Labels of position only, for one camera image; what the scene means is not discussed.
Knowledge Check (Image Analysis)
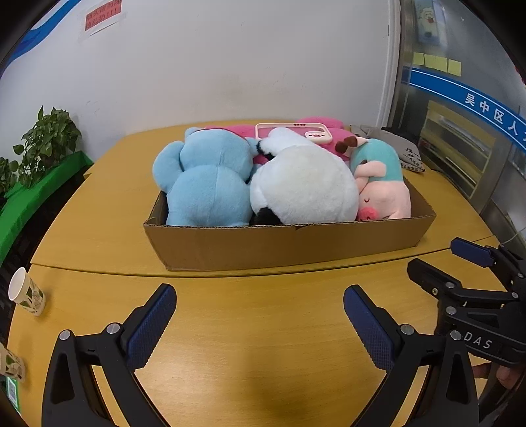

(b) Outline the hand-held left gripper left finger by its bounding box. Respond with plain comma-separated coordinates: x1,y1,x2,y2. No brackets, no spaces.
42,283,178,427

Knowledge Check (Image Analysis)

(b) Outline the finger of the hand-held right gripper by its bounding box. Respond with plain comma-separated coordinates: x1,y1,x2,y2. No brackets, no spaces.
407,258,524,308
449,237,526,293

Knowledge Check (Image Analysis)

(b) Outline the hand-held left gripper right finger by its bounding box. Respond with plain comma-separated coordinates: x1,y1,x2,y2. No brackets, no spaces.
344,284,480,427

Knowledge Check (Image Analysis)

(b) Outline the cardboard box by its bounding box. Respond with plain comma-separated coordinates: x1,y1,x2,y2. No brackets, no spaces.
142,174,437,272

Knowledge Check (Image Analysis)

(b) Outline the panda plush toy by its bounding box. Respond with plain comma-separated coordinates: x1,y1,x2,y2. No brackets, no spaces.
249,127,360,226

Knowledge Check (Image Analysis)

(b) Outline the wooden desktop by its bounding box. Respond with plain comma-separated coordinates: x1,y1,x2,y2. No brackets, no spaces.
7,123,508,427

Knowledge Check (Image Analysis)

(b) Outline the person's right hand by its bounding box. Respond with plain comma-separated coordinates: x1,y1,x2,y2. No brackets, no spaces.
472,362,523,390

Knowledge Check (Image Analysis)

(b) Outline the yellow shelf cabinet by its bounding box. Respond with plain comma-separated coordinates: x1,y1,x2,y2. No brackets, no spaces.
418,100,499,203

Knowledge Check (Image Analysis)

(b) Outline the teal and pink plush toy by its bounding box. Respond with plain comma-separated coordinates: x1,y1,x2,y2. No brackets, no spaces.
335,136,412,222

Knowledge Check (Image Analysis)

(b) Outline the grey cloth bag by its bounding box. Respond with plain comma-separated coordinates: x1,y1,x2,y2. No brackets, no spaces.
349,124,426,175

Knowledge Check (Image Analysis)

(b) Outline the paper cup with green print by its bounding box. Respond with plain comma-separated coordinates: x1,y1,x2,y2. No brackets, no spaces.
8,267,45,317
0,342,28,381

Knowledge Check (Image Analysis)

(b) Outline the green card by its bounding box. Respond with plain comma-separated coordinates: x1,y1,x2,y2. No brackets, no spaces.
6,377,22,412

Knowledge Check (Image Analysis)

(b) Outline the blue banner strip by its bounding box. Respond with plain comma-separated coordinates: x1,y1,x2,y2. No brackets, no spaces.
408,67,526,145

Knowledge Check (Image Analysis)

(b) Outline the blue plush toy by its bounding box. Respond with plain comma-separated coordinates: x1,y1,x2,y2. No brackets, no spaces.
152,127,260,227

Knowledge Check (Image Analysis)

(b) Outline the pink phone case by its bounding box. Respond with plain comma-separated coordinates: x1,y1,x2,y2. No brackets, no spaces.
255,122,333,144

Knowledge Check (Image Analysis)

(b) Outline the green potted plant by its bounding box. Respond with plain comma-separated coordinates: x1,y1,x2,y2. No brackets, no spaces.
0,105,83,198

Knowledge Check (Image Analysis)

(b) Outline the cartoon poster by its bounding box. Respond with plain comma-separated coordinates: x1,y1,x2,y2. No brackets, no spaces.
413,0,449,47

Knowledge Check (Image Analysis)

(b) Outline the paper wall notice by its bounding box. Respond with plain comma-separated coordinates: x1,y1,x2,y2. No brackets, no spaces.
80,0,126,40

